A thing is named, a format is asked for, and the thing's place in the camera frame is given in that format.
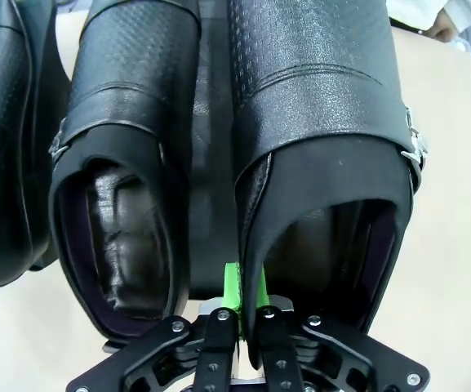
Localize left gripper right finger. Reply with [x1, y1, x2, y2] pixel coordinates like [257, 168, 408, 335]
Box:
[255, 267, 431, 392]

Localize person's left forearm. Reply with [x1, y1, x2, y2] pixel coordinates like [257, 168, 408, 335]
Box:
[385, 0, 451, 33]

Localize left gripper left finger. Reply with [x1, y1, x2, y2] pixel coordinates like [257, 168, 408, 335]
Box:
[66, 261, 247, 392]

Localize person's left hand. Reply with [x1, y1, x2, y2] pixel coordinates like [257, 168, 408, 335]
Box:
[429, 7, 467, 42]

